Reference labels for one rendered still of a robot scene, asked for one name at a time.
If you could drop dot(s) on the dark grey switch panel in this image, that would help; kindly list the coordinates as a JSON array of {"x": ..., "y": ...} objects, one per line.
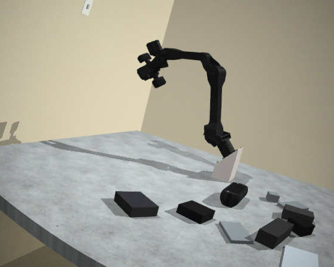
[{"x": 233, "y": 194}]

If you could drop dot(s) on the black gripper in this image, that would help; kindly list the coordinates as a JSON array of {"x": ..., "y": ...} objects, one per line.
[{"x": 158, "y": 81}]

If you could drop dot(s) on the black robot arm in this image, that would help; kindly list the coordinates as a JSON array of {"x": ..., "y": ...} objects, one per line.
[{"x": 216, "y": 74}]

